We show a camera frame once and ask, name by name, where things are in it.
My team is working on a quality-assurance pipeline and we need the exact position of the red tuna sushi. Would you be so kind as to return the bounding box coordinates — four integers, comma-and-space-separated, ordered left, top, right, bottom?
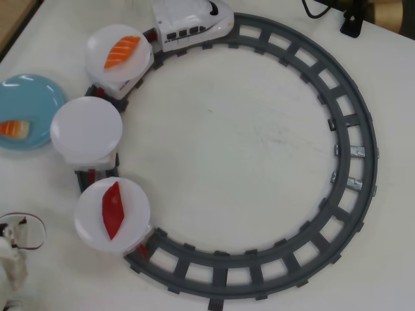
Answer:
102, 181, 126, 241

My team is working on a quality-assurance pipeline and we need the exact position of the brown cardboard object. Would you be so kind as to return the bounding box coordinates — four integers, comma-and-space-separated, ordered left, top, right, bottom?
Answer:
366, 0, 415, 34

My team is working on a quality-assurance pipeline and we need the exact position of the grey circular toy train track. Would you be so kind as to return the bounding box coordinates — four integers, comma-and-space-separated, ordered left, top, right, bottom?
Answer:
74, 12, 380, 311

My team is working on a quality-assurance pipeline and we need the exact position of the white plate with salmon sushi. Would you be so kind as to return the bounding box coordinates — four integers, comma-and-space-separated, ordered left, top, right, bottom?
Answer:
85, 23, 153, 86

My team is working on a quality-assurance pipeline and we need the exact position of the black cable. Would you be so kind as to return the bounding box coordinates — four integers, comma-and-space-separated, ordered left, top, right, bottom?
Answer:
301, 0, 338, 19

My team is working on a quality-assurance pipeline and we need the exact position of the black cable and stand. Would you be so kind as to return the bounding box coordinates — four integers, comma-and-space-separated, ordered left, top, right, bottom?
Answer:
338, 9, 364, 38

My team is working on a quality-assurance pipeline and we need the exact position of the red and white cable loop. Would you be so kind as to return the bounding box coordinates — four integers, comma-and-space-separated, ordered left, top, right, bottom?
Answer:
0, 212, 47, 250

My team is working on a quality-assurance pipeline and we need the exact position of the orange salmon sushi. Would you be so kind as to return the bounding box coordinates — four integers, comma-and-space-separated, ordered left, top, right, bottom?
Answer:
103, 36, 142, 69

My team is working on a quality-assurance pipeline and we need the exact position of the white wagon carrying tuna plate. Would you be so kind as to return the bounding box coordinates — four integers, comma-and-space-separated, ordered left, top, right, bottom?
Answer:
121, 223, 154, 257

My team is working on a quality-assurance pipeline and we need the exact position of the orange shrimp sushi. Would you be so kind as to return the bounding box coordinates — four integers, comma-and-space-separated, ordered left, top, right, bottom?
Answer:
0, 119, 32, 141

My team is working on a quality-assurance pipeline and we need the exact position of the white plate with tuna sushi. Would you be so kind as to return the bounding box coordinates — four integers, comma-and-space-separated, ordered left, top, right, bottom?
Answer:
73, 177, 151, 253

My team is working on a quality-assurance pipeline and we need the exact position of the white plate for shrimp sushi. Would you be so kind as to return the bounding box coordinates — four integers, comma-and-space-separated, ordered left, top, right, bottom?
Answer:
50, 96, 123, 163

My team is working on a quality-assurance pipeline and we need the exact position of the silver tape strip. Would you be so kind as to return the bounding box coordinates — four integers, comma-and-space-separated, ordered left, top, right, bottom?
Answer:
333, 144, 366, 159
330, 171, 363, 192

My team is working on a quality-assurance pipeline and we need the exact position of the blue round dish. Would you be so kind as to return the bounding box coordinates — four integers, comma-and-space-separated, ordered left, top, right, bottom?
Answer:
0, 73, 67, 150

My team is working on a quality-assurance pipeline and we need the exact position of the white wagon carrying salmon plate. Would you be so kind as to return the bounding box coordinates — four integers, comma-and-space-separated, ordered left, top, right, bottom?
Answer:
86, 29, 160, 101

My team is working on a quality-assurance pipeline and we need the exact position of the white Shinkansen toy locomotive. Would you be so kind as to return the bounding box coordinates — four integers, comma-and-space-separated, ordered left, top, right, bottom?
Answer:
152, 0, 235, 52

